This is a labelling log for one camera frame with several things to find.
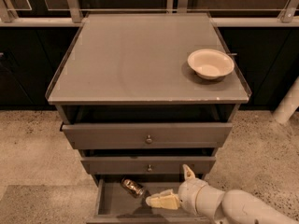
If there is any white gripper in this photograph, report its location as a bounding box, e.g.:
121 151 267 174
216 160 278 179
146 164 206 215

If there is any orange soda can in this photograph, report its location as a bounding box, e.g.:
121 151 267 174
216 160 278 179
121 178 145 198

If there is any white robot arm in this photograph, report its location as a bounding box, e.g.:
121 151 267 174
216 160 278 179
146 164 299 224

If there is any middle grey drawer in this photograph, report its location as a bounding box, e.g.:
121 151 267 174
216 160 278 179
81 156 216 175

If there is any grey drawer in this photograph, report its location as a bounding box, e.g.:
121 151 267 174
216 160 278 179
62 122 232 149
81 156 216 175
86 176 210 224

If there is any top drawer metal knob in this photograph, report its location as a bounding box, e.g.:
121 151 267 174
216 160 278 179
145 135 153 144

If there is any bottom grey drawer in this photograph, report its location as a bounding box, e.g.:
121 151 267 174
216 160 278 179
86 176 210 224

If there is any grey drawer cabinet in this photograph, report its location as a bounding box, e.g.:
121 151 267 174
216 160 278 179
45 12 252 224

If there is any top grey drawer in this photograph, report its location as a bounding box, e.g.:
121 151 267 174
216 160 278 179
62 122 232 149

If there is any white paper bowl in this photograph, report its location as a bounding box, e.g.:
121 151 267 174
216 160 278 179
187 49 235 80

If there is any white pipe post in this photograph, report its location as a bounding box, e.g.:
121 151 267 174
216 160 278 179
273 77 299 124

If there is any metal railing frame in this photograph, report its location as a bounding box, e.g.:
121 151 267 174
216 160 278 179
0 0 299 27

